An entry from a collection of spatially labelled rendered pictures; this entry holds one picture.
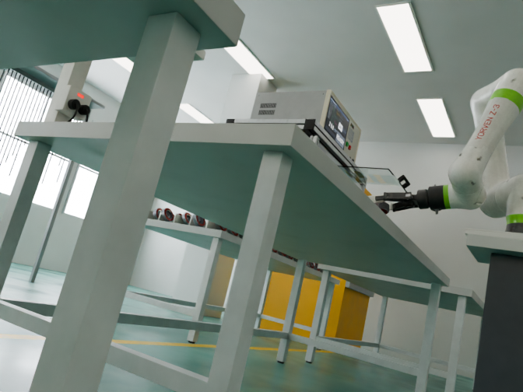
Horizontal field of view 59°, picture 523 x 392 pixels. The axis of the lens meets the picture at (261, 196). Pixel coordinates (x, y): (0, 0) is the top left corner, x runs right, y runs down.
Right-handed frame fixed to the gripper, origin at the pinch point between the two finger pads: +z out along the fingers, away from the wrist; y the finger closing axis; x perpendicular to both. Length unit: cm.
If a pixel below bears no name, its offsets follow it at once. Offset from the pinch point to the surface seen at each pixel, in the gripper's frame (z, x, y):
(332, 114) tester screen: 18.2, 42.8, -1.5
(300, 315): 190, -20, 347
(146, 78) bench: -11, -27, -141
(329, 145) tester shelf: 18.5, 26.7, -4.0
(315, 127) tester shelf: 18.3, 27.7, -20.2
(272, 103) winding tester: 46, 51, -8
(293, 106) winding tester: 34, 47, -8
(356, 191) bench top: -10, -14, -57
